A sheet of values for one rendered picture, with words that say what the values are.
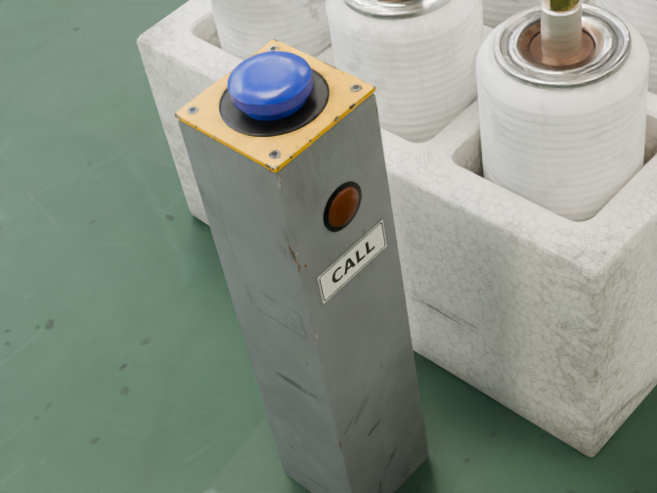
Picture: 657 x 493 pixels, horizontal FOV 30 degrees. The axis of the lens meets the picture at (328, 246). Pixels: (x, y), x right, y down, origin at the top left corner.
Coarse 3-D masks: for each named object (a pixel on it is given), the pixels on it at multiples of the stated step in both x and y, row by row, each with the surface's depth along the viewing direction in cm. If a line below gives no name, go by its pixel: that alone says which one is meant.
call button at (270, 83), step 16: (240, 64) 58; (256, 64) 58; (272, 64) 58; (288, 64) 58; (304, 64) 58; (240, 80) 58; (256, 80) 57; (272, 80) 57; (288, 80) 57; (304, 80) 57; (240, 96) 57; (256, 96) 57; (272, 96) 56; (288, 96) 56; (304, 96) 57; (256, 112) 57; (272, 112) 57; (288, 112) 57
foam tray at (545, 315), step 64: (192, 0) 89; (192, 64) 84; (448, 128) 76; (192, 192) 97; (448, 192) 72; (640, 192) 70; (448, 256) 76; (512, 256) 70; (576, 256) 67; (640, 256) 70; (448, 320) 80; (512, 320) 75; (576, 320) 70; (640, 320) 74; (512, 384) 80; (576, 384) 74; (640, 384) 79; (576, 448) 79
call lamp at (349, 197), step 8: (344, 192) 60; (352, 192) 60; (336, 200) 60; (344, 200) 60; (352, 200) 60; (336, 208) 60; (344, 208) 60; (352, 208) 61; (328, 216) 60; (336, 216) 60; (344, 216) 60; (352, 216) 61; (336, 224) 60; (344, 224) 61
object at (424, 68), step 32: (480, 0) 75; (352, 32) 73; (384, 32) 72; (416, 32) 72; (448, 32) 73; (480, 32) 76; (352, 64) 75; (384, 64) 74; (416, 64) 73; (448, 64) 74; (384, 96) 76; (416, 96) 75; (448, 96) 76; (384, 128) 78; (416, 128) 77
